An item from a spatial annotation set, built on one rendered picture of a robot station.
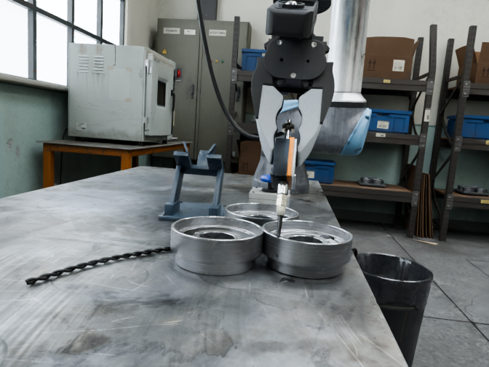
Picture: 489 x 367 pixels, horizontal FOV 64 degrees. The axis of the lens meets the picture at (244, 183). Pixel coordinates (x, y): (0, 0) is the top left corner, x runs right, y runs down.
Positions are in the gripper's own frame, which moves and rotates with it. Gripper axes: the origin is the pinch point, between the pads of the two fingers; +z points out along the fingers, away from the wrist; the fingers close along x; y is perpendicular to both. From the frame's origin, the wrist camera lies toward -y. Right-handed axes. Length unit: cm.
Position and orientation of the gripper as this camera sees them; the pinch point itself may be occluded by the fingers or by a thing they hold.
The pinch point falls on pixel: (285, 154)
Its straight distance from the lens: 46.4
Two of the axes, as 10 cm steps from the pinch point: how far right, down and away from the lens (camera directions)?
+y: 1.3, 0.1, 9.9
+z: -1.0, 9.9, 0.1
